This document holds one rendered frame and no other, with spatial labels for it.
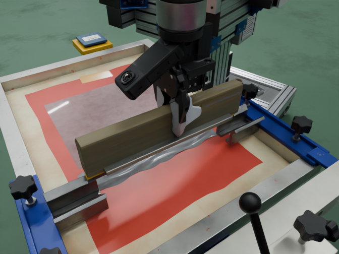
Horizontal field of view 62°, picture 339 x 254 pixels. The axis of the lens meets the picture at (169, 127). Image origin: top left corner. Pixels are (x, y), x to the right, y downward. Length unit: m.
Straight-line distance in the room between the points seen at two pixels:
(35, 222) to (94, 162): 0.16
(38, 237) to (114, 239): 0.13
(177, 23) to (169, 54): 0.05
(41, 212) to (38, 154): 0.21
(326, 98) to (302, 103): 0.25
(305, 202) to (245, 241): 0.14
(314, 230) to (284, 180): 0.24
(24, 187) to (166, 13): 0.37
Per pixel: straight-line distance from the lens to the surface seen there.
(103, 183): 0.65
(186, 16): 0.43
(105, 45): 1.24
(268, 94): 2.35
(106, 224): 0.60
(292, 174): 0.66
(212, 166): 0.68
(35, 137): 0.82
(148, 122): 0.50
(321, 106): 2.77
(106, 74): 1.02
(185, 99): 0.48
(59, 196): 0.58
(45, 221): 0.58
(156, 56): 0.45
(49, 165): 0.73
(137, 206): 0.61
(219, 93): 0.59
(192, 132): 0.58
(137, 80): 0.43
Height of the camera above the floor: 1.46
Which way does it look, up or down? 41 degrees down
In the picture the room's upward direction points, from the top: straight up
